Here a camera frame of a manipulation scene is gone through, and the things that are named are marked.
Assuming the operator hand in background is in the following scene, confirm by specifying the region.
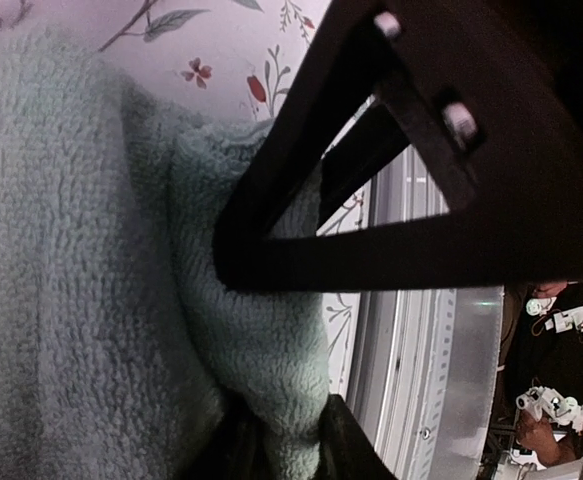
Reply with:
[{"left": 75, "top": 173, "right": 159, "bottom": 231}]
[{"left": 515, "top": 411, "right": 577, "bottom": 468}]

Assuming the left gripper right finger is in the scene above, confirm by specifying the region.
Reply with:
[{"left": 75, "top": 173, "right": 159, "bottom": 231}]
[{"left": 318, "top": 394, "right": 396, "bottom": 480}]

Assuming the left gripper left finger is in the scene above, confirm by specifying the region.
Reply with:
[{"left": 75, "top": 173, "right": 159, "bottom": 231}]
[{"left": 175, "top": 394, "right": 266, "bottom": 480}]

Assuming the green towel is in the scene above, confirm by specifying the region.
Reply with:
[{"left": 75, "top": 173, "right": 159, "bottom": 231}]
[{"left": 0, "top": 26, "right": 329, "bottom": 479}]

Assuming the front aluminium rail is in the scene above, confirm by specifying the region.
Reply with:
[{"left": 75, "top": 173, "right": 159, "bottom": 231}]
[{"left": 340, "top": 144, "right": 505, "bottom": 480}]

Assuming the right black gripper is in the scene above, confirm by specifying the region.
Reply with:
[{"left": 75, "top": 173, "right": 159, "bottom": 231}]
[{"left": 385, "top": 1, "right": 583, "bottom": 280}]

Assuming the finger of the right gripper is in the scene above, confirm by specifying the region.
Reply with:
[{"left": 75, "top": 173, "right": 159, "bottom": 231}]
[
  {"left": 318, "top": 102, "right": 410, "bottom": 226},
  {"left": 212, "top": 1, "right": 509, "bottom": 292}
]

